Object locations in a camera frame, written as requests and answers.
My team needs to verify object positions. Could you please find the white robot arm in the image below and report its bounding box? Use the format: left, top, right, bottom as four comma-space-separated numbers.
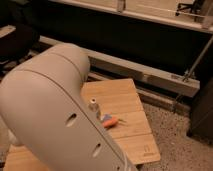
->
0, 43, 137, 171

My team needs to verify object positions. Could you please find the small clear bottle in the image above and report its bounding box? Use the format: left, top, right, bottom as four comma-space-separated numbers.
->
88, 98, 101, 118

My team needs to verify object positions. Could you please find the blue sponge pad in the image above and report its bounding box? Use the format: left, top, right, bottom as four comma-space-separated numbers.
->
101, 114, 112, 122

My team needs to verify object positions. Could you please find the orange toy carrot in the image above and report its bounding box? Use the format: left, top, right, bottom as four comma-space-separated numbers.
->
102, 117, 118, 128

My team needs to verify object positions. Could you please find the metal rod stand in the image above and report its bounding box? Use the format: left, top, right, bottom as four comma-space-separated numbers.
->
171, 45, 213, 113

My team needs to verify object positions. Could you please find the black office chair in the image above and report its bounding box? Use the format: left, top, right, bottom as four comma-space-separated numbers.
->
0, 23, 41, 74

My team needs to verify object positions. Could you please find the wooden beam rail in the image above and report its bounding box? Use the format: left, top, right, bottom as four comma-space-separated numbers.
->
31, 35, 201, 98

